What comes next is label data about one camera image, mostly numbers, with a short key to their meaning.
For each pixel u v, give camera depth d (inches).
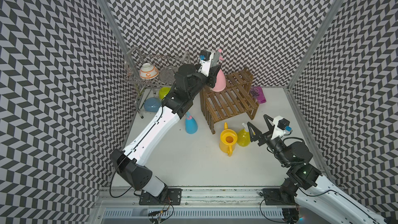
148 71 33.2
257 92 42.7
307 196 19.2
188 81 18.7
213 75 22.0
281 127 21.2
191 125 35.5
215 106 35.9
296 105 44.4
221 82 26.8
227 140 31.7
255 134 23.7
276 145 22.2
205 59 20.4
